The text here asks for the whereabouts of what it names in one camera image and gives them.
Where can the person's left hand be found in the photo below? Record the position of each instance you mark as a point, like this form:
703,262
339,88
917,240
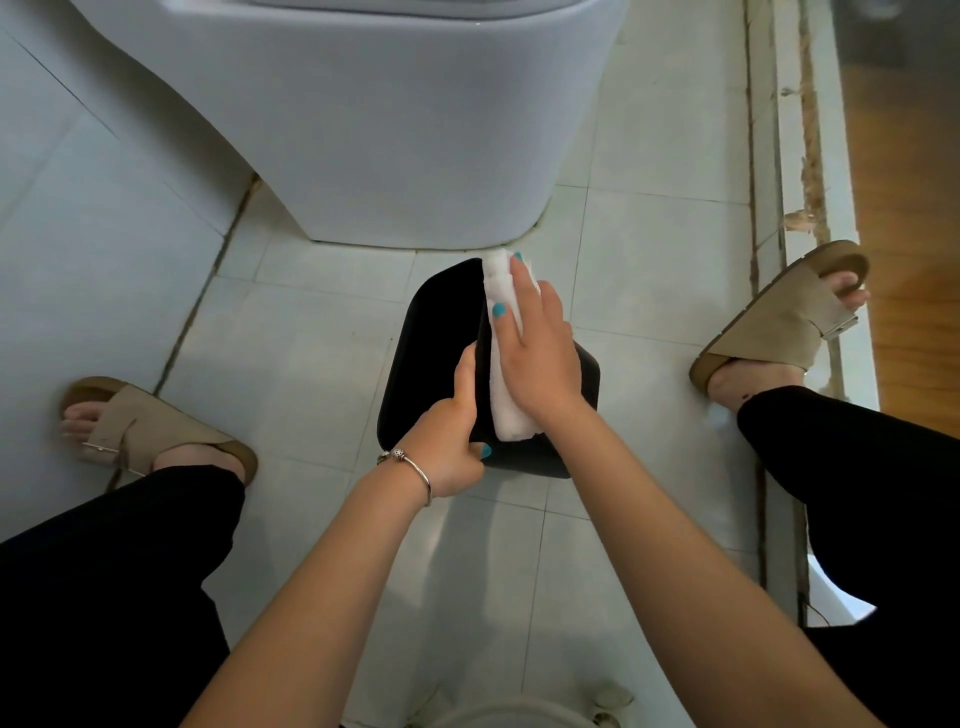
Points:
446,450

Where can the person's right hand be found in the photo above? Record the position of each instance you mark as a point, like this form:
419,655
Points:
536,367

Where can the white cleaning cloth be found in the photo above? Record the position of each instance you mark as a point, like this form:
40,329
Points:
499,300

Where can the black plastic waste bin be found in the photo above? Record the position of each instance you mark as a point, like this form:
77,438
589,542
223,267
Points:
427,352

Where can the person's left forearm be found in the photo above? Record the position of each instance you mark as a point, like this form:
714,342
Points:
315,615

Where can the person's right forearm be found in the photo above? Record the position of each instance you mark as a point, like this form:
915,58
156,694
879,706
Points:
712,585

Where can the person's right beige sandal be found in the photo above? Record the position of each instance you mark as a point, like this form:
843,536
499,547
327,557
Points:
780,322

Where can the person's beige sandal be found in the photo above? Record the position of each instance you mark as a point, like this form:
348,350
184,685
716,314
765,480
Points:
150,431
780,322

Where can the person's left beige sandal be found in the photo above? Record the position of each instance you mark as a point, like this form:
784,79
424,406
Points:
150,431

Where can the person's black trousers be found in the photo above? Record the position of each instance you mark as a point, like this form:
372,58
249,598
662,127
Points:
862,480

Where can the white toilet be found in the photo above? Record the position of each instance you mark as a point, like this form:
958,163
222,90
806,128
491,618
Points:
360,112

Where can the white door threshold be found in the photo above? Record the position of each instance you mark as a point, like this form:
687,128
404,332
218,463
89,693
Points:
787,112

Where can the white toilet seat lid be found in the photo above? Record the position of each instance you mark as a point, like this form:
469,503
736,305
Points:
412,6

